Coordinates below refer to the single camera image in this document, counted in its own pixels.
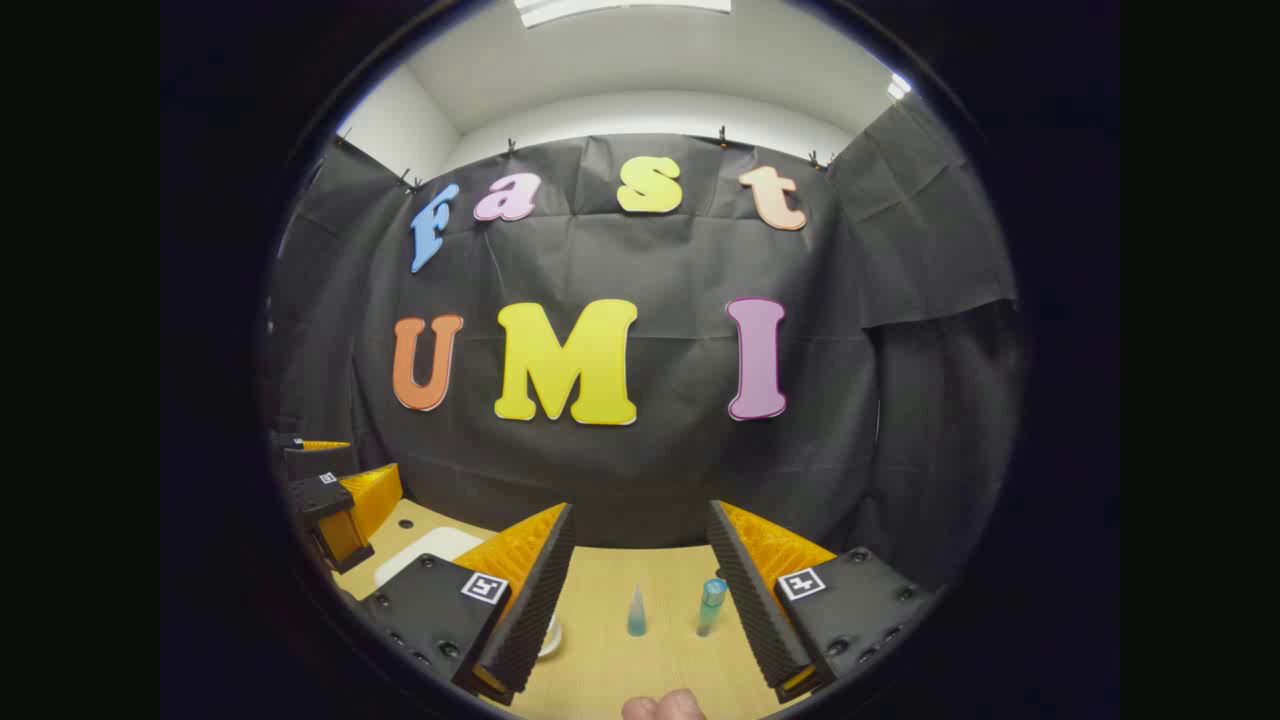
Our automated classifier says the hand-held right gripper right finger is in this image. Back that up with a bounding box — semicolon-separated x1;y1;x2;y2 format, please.
707;499;939;705

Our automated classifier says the white suitcase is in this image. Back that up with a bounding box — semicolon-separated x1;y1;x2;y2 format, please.
373;526;486;591

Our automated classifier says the long ceiling light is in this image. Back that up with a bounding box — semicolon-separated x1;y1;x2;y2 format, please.
514;0;734;29

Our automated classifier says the teal cylindrical bottle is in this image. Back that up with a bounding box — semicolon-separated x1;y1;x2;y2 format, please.
696;577;729;638

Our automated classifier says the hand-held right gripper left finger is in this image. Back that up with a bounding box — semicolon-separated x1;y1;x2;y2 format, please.
358;502;578;707

